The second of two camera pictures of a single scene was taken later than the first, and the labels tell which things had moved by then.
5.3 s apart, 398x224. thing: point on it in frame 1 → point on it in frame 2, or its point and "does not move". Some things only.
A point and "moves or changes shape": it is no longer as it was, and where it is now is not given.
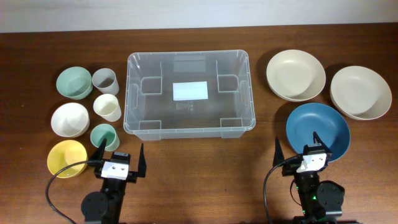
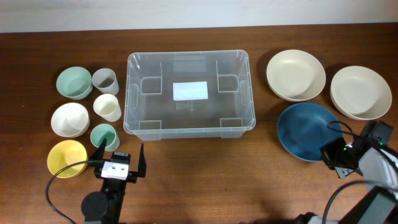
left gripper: x=132 y=176 does not move
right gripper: x=290 y=167 → x=327 y=151
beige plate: x=296 y=75 does not move
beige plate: x=360 y=93 does not move
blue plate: x=328 y=123 moves or changes shape
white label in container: x=190 y=91 does not move
